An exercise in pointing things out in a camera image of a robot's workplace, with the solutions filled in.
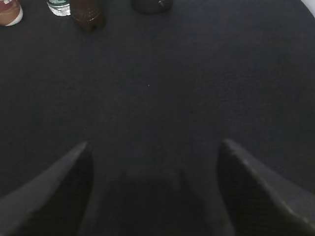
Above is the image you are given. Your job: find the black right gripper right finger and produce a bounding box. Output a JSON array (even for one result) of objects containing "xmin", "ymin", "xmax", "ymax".
[{"xmin": 217, "ymin": 140, "xmax": 315, "ymax": 236}]

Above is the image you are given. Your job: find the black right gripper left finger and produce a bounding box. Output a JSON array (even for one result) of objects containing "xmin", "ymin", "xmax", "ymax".
[{"xmin": 0, "ymin": 142, "xmax": 94, "ymax": 236}]

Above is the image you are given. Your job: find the cola bottle red label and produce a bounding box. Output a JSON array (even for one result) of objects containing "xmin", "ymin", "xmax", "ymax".
[{"xmin": 69, "ymin": 0, "xmax": 105, "ymax": 32}]

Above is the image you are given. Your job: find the green sprite bottle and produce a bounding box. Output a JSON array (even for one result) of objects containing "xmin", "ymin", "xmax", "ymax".
[{"xmin": 47, "ymin": 0, "xmax": 70, "ymax": 17}]

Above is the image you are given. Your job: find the black cup white inside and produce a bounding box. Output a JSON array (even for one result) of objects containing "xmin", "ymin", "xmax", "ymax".
[{"xmin": 130, "ymin": 0, "xmax": 174, "ymax": 14}]

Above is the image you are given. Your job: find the Nescafe coffee can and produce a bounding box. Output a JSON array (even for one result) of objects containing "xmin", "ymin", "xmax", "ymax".
[{"xmin": 0, "ymin": 0, "xmax": 23, "ymax": 27}]

